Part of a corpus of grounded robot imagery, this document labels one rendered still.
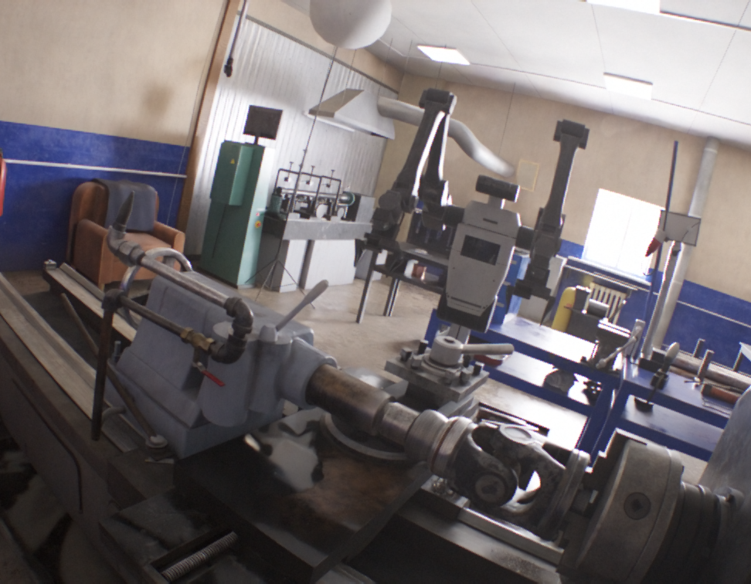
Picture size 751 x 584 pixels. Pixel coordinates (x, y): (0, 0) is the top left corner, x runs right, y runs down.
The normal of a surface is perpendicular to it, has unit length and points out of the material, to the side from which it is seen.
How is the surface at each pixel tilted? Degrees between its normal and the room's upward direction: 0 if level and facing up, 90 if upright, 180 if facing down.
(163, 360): 66
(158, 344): 70
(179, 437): 90
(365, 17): 119
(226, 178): 90
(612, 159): 90
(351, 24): 127
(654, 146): 90
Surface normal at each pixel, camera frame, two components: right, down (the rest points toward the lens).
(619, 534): -0.40, -0.29
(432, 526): 0.23, -0.95
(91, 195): 0.83, 0.30
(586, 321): -0.51, 0.06
